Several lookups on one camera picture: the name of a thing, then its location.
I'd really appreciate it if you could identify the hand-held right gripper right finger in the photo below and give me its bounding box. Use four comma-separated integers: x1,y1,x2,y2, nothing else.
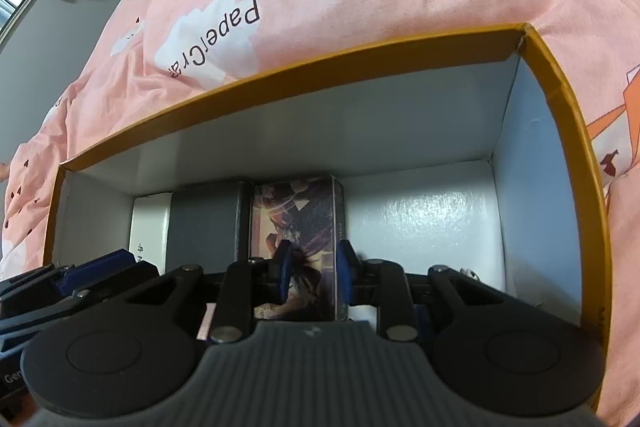
337,238,518,343

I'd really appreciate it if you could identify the grey box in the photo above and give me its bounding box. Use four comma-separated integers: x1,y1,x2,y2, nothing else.
167,180,254,275

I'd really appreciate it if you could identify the white long box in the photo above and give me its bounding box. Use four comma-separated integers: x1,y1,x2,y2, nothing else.
131,192,174,274

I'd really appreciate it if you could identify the dark patterned box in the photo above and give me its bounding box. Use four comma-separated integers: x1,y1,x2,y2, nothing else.
248,175,351,324

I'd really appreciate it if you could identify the orange cardboard box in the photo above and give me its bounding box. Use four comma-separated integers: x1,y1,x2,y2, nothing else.
42,23,613,413

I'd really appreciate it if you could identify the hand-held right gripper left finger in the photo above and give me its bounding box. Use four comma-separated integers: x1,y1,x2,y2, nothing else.
100,238,297,346

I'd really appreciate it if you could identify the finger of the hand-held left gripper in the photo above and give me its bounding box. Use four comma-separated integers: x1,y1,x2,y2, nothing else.
0,248,162,309
0,288,103,354

